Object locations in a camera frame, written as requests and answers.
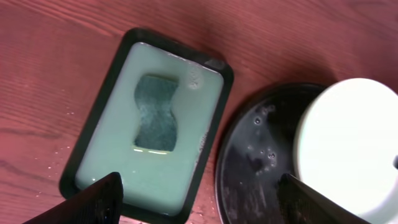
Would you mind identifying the round black serving tray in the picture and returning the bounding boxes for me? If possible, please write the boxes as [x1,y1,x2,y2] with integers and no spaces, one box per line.
[215,83,325,223]

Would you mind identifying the mint plate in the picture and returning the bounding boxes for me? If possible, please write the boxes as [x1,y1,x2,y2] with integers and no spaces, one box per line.
[294,78,397,223]

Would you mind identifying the black rectangular soapy water tray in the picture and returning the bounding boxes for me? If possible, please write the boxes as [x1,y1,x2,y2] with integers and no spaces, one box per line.
[59,27,234,223]

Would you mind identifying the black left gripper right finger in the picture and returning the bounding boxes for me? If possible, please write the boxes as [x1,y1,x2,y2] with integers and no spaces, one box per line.
[277,174,369,224]

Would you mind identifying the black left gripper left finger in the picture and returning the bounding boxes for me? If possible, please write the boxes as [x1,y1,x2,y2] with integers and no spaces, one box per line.
[24,172,123,224]

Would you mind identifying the green scouring sponge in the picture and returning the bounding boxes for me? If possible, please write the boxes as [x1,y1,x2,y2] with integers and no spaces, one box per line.
[134,75,178,152]

